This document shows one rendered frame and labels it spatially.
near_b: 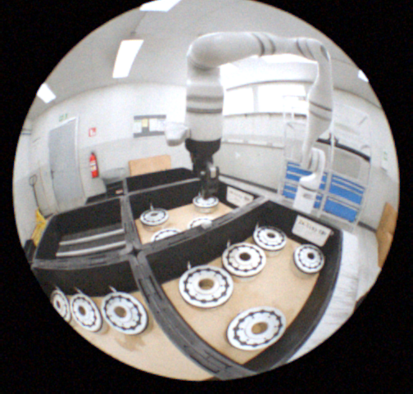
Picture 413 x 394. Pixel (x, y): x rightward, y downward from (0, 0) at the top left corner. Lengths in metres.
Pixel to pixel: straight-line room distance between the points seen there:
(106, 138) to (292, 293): 3.28
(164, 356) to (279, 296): 0.26
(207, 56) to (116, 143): 3.02
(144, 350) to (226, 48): 0.49
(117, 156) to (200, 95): 2.99
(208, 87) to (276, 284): 0.40
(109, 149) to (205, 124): 2.98
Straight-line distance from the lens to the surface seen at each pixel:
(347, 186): 2.18
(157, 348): 0.28
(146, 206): 0.52
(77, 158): 3.26
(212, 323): 0.27
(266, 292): 0.31
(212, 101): 0.22
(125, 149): 3.15
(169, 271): 0.29
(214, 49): 0.20
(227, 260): 0.30
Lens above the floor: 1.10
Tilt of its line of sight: 20 degrees down
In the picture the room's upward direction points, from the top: straight up
